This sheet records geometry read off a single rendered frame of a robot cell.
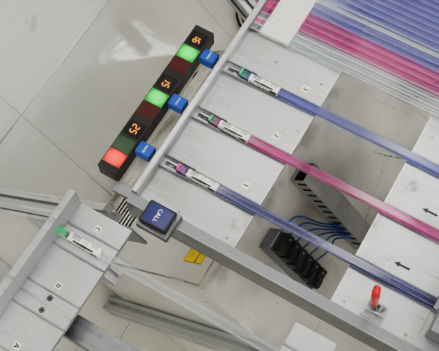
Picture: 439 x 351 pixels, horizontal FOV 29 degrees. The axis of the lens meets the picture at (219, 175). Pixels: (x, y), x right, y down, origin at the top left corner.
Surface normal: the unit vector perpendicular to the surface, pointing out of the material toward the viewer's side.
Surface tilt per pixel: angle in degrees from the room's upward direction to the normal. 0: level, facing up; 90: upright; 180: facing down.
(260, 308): 0
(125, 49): 0
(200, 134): 47
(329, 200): 0
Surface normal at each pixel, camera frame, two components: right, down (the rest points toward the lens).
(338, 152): 0.61, 0.05
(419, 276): -0.02, -0.41
